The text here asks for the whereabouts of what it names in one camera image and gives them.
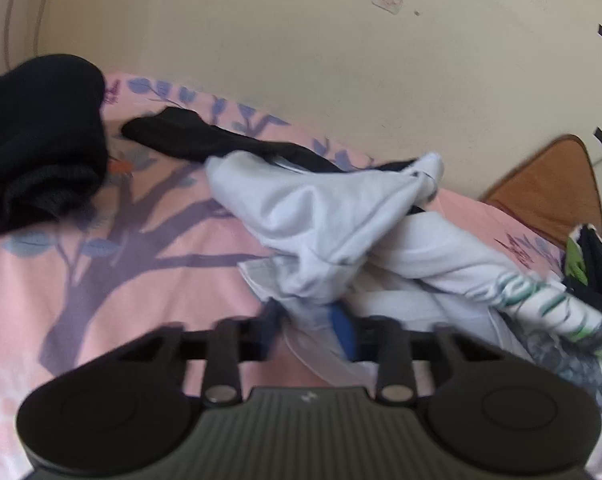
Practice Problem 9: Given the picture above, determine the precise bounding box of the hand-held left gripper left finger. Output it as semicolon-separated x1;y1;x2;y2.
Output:
101;309;288;407

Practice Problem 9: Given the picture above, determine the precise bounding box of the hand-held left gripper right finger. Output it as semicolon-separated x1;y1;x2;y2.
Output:
328;302;488;407

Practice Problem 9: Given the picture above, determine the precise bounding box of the pink tree print bedsheet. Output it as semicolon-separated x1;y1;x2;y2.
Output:
0;71;602;480

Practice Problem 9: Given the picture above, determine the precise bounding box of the white leaf print garment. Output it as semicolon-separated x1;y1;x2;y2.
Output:
481;269;602;363

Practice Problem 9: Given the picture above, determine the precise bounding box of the long black garment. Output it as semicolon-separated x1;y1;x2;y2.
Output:
121;106;434;213

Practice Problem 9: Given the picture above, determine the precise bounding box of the grey patterned garment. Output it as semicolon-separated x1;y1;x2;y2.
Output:
504;310;602;411

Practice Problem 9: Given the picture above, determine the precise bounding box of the brown mesh cushion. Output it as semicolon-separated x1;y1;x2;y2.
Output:
484;134;602;249

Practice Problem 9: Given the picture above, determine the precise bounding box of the green and black garment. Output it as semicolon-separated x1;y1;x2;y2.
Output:
561;224;602;327

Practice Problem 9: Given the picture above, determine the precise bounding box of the black knit garment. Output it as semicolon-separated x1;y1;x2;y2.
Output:
0;53;109;242

